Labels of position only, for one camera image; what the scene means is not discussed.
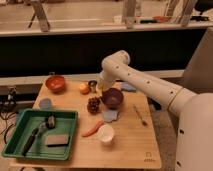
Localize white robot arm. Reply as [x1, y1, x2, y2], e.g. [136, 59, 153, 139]
[99, 50, 213, 171]

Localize small metal cup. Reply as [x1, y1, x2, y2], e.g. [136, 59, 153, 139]
[88, 80, 97, 93]

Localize white plastic cup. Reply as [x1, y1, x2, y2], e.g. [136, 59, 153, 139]
[97, 124, 115, 145]

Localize purple bowl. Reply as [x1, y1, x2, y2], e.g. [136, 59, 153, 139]
[101, 88, 124, 109]

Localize blue cloth at back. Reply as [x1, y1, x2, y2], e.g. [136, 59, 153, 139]
[121, 82, 136, 92]

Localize brown pine cone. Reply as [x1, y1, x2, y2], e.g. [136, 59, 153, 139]
[87, 97, 100, 114]

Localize orange fruit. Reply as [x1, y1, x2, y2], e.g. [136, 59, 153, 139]
[79, 83, 89, 95]

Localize blue cloth near bowl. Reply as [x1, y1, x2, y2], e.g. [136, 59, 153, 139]
[102, 110, 118, 123]

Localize orange carrot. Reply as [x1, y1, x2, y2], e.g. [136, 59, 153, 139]
[81, 121, 104, 137]

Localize orange bowl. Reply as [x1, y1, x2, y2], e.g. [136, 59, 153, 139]
[45, 75, 66, 93]

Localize grey sponge block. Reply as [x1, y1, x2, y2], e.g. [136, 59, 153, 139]
[45, 134, 69, 147]

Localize green plastic tray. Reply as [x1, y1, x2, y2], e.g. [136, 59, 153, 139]
[2, 109, 78, 161]

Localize black handled brush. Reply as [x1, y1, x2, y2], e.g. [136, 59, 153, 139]
[22, 115, 56, 156]

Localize black cables at left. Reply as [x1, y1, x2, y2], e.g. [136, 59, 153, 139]
[0, 85, 18, 144]

